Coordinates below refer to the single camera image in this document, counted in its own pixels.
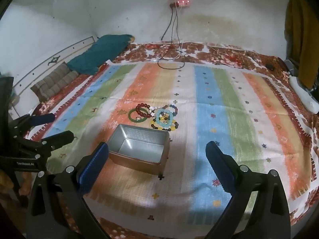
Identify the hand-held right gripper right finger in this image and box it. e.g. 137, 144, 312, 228
203, 141, 292, 239

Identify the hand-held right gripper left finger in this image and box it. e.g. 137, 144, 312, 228
26, 142, 110, 239

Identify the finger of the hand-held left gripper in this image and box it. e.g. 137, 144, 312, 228
7, 113, 56, 140
15, 130, 76, 160

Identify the yellow and dark bead bracelet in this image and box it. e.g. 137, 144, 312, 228
150, 115, 179, 131

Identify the silver metal tin box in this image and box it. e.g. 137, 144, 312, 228
107, 124, 170, 176

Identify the green jade bangle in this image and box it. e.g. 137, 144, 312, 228
128, 109, 147, 122

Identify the multicolour bead bracelet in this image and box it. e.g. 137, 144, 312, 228
162, 105, 179, 117

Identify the light blue bead bracelet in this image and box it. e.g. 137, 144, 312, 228
155, 109, 175, 127

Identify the dark red bead bracelet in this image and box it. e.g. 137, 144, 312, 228
135, 104, 152, 118

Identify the person's left hand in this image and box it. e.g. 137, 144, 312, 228
0, 170, 34, 197

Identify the brown striped cushion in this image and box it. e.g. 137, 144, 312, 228
30, 61, 80, 102

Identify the white headboard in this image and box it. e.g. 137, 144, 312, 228
10, 35, 98, 120

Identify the striped pastel mat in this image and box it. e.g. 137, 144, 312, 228
26, 61, 314, 226

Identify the teal pillow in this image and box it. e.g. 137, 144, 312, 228
67, 34, 136, 75

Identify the white bolster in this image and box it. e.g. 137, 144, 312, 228
289, 75, 319, 114

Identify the mustard yellow hanging cloth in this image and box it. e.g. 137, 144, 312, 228
285, 0, 319, 89

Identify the red power strip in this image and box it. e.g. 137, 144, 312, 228
169, 0, 192, 8

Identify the white cable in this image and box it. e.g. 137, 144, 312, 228
153, 5, 184, 63

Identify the black cable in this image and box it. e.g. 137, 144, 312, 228
157, 4, 186, 70

